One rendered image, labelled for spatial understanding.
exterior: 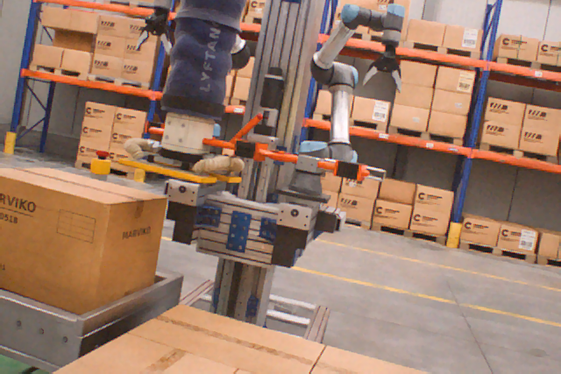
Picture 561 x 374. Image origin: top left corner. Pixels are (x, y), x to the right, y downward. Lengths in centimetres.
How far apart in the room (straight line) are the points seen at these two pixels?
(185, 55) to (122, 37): 835
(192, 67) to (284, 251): 90
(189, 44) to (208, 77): 13
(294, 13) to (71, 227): 142
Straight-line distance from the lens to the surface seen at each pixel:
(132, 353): 177
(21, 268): 212
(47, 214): 201
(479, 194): 1050
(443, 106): 910
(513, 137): 927
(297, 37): 264
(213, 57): 187
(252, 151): 179
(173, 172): 181
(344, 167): 170
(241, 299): 264
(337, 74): 258
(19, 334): 198
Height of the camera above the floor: 127
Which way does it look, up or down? 3 degrees down
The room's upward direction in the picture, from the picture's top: 11 degrees clockwise
